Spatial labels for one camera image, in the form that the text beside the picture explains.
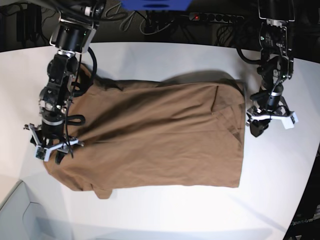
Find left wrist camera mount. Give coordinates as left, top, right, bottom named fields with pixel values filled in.
left=246, top=96, right=299, bottom=130

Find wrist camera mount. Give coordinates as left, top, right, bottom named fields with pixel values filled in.
left=23, top=123, right=84, bottom=162
left=246, top=96, right=299, bottom=130

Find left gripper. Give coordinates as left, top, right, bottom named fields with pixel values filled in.
left=249, top=105, right=283, bottom=138

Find white cable loops on floor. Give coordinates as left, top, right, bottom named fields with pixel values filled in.
left=119, top=9, right=178, bottom=36

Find blue box overhead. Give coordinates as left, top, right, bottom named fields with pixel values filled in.
left=120, top=0, right=192, bottom=11

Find brown t-shirt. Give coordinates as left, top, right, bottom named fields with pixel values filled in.
left=43, top=70, right=246, bottom=199

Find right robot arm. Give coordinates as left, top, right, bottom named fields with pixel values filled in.
left=23, top=0, right=106, bottom=165

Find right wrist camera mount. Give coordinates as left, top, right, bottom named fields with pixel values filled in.
left=23, top=123, right=84, bottom=162

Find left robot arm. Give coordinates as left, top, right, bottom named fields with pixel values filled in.
left=236, top=0, right=298, bottom=138

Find white cabinet at corner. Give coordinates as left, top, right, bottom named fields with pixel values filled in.
left=0, top=177, right=74, bottom=240

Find black power strip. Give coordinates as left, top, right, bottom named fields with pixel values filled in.
left=188, top=12, right=245, bottom=24

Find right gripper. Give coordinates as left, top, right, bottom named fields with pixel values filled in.
left=30, top=119, right=67, bottom=165

